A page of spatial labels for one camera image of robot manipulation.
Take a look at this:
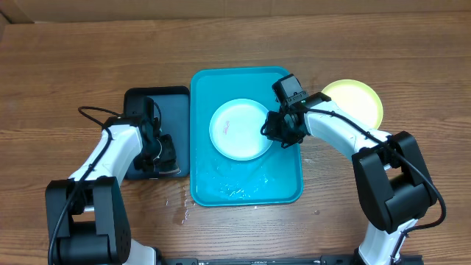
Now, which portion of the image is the green dish sponge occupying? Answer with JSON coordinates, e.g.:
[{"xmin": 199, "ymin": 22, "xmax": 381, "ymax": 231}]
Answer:
[{"xmin": 158, "ymin": 163, "xmax": 181, "ymax": 176}]

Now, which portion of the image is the light blue plate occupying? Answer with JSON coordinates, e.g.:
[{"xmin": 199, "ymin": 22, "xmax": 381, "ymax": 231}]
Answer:
[{"xmin": 209, "ymin": 99, "xmax": 272, "ymax": 161}]

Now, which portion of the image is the yellow-green plate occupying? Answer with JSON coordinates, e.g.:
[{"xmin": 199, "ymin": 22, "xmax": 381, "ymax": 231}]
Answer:
[{"xmin": 322, "ymin": 79, "xmax": 383, "ymax": 129}]

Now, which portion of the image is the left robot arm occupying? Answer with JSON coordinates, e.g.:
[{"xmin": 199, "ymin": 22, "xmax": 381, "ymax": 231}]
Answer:
[{"xmin": 45, "ymin": 116, "xmax": 180, "ymax": 264}]

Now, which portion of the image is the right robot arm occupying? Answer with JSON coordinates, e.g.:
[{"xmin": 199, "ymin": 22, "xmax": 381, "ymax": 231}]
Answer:
[{"xmin": 261, "ymin": 92, "xmax": 443, "ymax": 264}]

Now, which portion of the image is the black water tray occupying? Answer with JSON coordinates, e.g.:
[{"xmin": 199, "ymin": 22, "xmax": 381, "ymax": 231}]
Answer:
[{"xmin": 124, "ymin": 86, "xmax": 190, "ymax": 180}]

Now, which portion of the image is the teal plastic serving tray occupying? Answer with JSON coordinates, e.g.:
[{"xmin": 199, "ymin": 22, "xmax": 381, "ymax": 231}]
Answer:
[{"xmin": 190, "ymin": 66, "xmax": 303, "ymax": 207}]

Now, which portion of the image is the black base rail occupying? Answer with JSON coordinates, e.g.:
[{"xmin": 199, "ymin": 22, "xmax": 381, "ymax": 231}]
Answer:
[{"xmin": 157, "ymin": 253, "xmax": 424, "ymax": 265}]

